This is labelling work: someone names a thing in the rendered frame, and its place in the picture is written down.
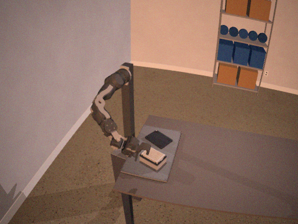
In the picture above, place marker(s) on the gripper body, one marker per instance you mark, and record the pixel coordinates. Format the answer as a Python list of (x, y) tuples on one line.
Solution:
[(128, 143)]

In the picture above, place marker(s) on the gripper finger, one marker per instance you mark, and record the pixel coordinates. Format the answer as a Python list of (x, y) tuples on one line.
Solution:
[(143, 146), (135, 155)]

